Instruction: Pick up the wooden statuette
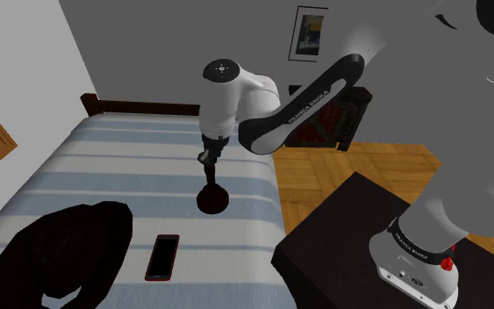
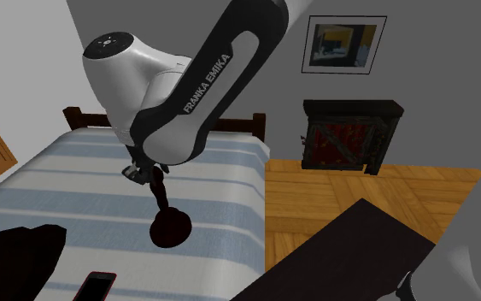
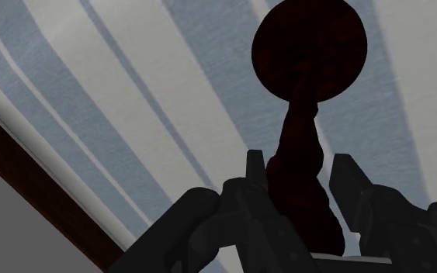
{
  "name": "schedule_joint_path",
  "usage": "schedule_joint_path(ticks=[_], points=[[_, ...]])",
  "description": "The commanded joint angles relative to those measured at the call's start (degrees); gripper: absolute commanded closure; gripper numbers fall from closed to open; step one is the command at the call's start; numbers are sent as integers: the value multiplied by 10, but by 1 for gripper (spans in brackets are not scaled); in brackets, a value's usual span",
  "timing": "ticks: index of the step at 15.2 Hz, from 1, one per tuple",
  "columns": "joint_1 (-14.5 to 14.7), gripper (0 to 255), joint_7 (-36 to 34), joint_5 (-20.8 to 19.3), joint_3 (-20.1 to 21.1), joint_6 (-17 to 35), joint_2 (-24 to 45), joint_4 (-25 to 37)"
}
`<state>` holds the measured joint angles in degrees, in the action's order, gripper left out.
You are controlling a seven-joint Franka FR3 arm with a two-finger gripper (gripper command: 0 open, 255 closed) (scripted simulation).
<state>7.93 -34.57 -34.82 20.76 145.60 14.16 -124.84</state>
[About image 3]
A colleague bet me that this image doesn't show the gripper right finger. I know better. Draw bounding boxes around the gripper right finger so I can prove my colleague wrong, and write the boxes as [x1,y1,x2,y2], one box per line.
[328,152,437,273]

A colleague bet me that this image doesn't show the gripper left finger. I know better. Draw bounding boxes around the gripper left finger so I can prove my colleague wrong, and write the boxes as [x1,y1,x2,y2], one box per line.
[107,149,319,273]

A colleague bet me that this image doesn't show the bed with blue-white striped cover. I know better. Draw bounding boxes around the bed with blue-white striped cover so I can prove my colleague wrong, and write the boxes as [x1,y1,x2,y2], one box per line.
[0,0,437,273]

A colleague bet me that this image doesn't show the dark red round-headed utensil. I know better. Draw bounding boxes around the dark red round-headed utensil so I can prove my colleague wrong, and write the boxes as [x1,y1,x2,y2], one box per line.
[251,0,368,257]

